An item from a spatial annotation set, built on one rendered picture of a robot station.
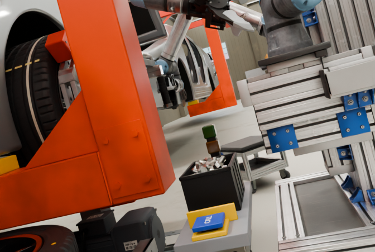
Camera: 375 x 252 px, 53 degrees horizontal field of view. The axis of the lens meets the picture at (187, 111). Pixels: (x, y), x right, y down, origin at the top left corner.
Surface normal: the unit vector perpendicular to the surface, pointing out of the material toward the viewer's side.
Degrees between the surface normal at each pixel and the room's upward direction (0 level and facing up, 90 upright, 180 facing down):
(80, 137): 90
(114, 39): 90
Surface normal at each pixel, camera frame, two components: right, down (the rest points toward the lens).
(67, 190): -0.18, 0.07
